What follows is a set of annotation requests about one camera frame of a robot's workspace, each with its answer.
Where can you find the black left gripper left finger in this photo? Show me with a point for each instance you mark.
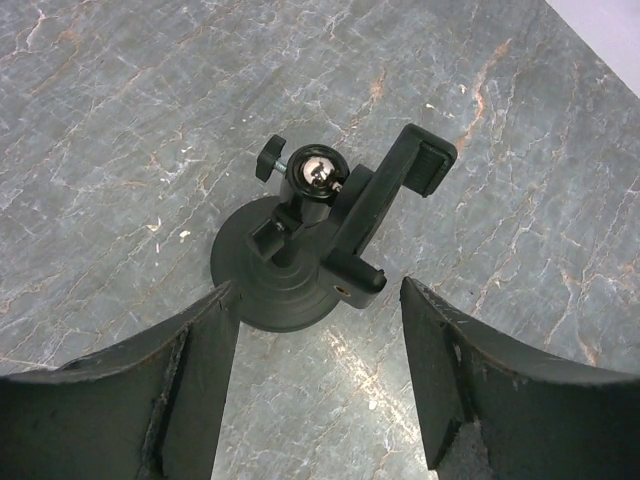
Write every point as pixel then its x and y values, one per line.
pixel 148 407

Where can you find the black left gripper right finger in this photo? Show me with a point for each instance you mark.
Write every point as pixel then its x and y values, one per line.
pixel 539 416

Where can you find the black phone stand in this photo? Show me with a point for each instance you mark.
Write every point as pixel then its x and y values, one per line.
pixel 296 255

